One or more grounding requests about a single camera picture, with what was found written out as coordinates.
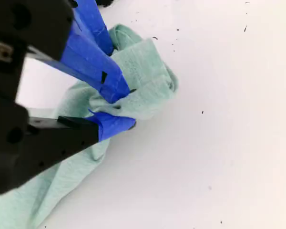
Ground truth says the green t-shirt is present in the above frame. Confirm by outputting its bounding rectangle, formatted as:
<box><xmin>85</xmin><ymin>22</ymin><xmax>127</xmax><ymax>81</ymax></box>
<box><xmin>0</xmin><ymin>23</ymin><xmax>179</xmax><ymax>229</ymax></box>

